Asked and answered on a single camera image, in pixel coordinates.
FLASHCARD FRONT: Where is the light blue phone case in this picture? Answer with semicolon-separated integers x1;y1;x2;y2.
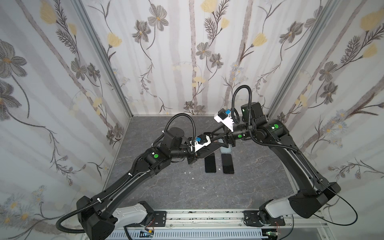
220;146;232;154

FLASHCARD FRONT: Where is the black phone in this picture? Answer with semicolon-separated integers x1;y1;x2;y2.
205;153;217;173

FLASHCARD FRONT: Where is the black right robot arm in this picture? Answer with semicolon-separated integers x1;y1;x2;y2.
195;102;341;223

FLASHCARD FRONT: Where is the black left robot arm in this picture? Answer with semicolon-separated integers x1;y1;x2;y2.
77;127;232;240

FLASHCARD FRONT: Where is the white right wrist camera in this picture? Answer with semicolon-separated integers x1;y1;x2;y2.
214;109;234;132

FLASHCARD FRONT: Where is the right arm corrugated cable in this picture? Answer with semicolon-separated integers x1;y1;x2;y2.
230;84;301;154

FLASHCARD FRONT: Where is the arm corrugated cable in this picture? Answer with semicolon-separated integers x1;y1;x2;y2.
55;113;197;234
230;84;301;154

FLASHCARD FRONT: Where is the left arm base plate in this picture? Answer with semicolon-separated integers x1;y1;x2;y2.
149;211;167;228

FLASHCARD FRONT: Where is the white slotted cable duct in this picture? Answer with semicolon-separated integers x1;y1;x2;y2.
107;229;268;240

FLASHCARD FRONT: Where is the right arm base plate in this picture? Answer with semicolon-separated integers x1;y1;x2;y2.
243;210;263;227

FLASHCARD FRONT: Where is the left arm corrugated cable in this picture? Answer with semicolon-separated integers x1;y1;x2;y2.
55;113;197;234

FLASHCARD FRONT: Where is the aluminium front rail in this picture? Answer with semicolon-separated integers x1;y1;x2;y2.
112;204;328;230

